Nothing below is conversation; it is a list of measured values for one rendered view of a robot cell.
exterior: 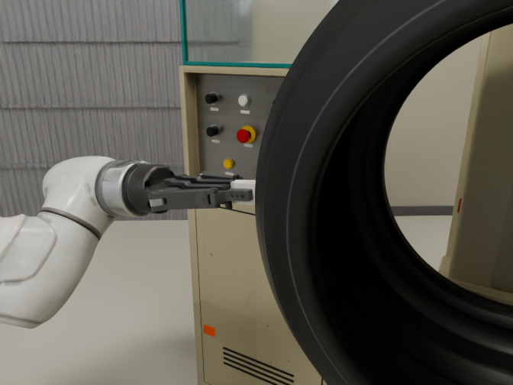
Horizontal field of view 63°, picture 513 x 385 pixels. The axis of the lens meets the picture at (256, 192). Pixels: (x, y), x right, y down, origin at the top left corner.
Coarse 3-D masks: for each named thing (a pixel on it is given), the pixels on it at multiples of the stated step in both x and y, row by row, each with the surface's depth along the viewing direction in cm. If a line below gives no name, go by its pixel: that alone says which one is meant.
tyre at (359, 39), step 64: (384, 0) 31; (448, 0) 28; (512, 0) 26; (320, 64) 34; (384, 64) 31; (320, 128) 35; (384, 128) 59; (256, 192) 45; (320, 192) 60; (384, 192) 64; (320, 256) 57; (384, 256) 64; (320, 320) 41; (384, 320) 60; (448, 320) 62; (512, 320) 58; (384, 384) 42; (448, 384) 54; (512, 384) 55
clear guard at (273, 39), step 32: (192, 0) 120; (224, 0) 115; (256, 0) 110; (288, 0) 106; (320, 0) 102; (192, 32) 123; (224, 32) 118; (256, 32) 113; (288, 32) 109; (192, 64) 125; (224, 64) 120; (256, 64) 115; (288, 64) 110
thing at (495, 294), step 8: (456, 280) 71; (464, 288) 69; (472, 288) 69; (480, 288) 69; (488, 288) 69; (488, 296) 68; (496, 296) 67; (504, 296) 67; (512, 296) 67; (512, 304) 66
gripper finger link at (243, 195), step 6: (222, 192) 55; (228, 192) 55; (234, 192) 54; (240, 192) 54; (246, 192) 54; (252, 192) 54; (210, 198) 54; (222, 198) 55; (228, 198) 55; (234, 198) 55; (240, 198) 54; (246, 198) 54; (252, 198) 54; (216, 204) 54
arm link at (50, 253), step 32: (0, 224) 59; (32, 224) 61; (64, 224) 63; (0, 256) 57; (32, 256) 58; (64, 256) 61; (0, 288) 57; (32, 288) 58; (64, 288) 61; (0, 320) 57; (32, 320) 59
